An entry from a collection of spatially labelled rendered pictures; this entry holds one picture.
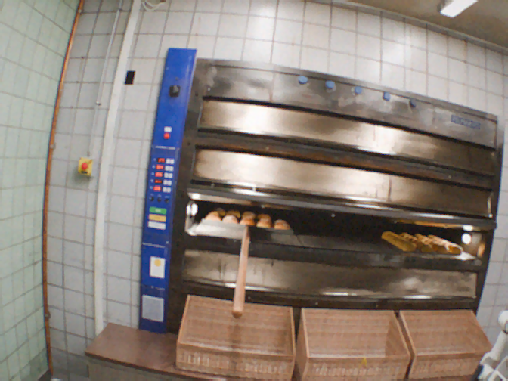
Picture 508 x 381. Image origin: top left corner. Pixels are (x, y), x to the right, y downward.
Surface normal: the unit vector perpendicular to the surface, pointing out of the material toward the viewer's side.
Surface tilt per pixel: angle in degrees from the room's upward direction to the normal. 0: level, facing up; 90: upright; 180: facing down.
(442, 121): 92
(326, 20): 90
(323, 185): 70
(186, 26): 90
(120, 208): 90
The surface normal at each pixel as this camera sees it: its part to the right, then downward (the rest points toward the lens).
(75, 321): 0.00, 0.05
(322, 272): 0.05, -0.29
